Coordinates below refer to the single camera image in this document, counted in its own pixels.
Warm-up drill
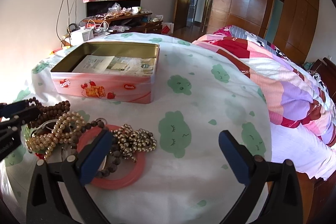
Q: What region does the brown wooden bead necklace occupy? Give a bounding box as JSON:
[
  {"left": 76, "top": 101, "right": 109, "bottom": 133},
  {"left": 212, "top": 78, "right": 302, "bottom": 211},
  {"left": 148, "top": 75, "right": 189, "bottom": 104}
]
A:
[{"left": 27, "top": 97, "right": 72, "bottom": 130}]

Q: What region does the cream pearl necklace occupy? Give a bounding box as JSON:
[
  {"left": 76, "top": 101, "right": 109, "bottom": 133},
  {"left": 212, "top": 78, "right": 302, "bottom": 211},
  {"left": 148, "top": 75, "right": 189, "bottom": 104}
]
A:
[{"left": 25, "top": 111, "right": 87, "bottom": 160}]

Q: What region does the pink bangle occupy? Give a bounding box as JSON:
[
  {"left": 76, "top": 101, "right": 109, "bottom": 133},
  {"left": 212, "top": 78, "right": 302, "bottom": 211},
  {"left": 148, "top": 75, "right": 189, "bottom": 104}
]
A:
[{"left": 77, "top": 127, "right": 146, "bottom": 190}]

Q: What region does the metallic bead necklace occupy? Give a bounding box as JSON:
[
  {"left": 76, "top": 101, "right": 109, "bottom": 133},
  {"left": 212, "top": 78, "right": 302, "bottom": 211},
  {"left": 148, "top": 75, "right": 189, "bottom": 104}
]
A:
[{"left": 111, "top": 123, "right": 158, "bottom": 163}]

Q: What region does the pink patchwork quilt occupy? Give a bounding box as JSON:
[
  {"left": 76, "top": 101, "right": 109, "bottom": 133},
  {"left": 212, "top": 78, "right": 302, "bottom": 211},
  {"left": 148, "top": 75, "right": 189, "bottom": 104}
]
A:
[{"left": 193, "top": 26, "right": 335, "bottom": 180}]

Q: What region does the paper leaflet in tin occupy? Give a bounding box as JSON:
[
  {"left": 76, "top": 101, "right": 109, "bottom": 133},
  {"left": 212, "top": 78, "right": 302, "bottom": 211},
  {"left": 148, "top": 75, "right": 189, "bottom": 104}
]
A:
[{"left": 72, "top": 55, "right": 156, "bottom": 76}]

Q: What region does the white box appliance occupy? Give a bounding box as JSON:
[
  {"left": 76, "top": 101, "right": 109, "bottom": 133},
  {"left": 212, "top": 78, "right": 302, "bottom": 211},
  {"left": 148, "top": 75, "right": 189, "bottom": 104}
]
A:
[{"left": 69, "top": 29, "right": 94, "bottom": 46}]

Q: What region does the pink biscuit tin box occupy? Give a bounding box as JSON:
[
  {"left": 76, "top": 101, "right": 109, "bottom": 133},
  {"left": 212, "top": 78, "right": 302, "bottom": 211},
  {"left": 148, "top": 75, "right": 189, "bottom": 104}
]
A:
[{"left": 51, "top": 41, "right": 159, "bottom": 104}]

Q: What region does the white cloud-print bedsheet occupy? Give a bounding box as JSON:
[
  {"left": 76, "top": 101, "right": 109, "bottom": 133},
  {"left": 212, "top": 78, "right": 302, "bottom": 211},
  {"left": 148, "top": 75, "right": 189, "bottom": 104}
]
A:
[{"left": 1, "top": 34, "right": 271, "bottom": 223}]

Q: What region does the black television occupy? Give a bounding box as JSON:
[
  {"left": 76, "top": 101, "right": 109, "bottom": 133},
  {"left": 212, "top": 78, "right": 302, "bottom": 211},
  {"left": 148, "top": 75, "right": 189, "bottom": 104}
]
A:
[{"left": 85, "top": 0, "right": 141, "bottom": 16}]

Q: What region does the wooden tv cabinet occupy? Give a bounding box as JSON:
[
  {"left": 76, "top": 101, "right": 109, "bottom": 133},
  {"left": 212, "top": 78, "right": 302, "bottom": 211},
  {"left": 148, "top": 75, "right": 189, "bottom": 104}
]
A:
[{"left": 80, "top": 12, "right": 163, "bottom": 34}]

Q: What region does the white mug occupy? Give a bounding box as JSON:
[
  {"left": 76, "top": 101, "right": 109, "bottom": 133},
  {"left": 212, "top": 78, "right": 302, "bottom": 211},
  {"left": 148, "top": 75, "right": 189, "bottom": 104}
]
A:
[{"left": 131, "top": 6, "right": 141, "bottom": 15}]

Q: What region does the brown wooden wardrobe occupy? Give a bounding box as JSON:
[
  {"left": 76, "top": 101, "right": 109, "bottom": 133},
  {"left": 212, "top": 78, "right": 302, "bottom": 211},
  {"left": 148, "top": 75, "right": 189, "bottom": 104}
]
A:
[{"left": 205, "top": 0, "right": 319, "bottom": 65}]

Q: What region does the dark bead bracelet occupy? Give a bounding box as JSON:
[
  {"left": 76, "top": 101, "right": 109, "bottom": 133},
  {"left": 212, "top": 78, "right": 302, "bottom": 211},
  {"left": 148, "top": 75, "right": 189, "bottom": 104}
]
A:
[{"left": 94, "top": 118, "right": 124, "bottom": 179}]

